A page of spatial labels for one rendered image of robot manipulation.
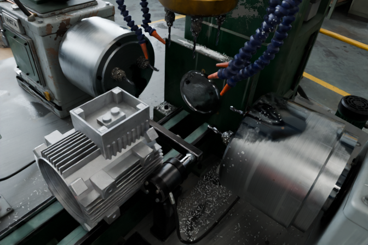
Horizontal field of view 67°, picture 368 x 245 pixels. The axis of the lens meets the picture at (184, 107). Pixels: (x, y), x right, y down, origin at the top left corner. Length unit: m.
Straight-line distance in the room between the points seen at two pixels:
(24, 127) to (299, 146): 0.91
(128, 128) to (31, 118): 0.65
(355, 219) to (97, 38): 0.72
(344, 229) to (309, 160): 0.12
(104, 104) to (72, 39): 0.32
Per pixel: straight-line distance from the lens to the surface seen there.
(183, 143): 0.66
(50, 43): 0.97
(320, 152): 0.55
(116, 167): 0.57
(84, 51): 0.85
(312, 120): 0.59
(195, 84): 0.83
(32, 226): 0.72
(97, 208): 0.57
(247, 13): 0.82
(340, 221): 0.53
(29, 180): 0.96
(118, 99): 0.62
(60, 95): 1.06
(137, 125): 0.57
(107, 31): 0.85
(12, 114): 1.21
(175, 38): 0.85
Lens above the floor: 1.50
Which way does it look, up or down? 38 degrees down
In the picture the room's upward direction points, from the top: 4 degrees clockwise
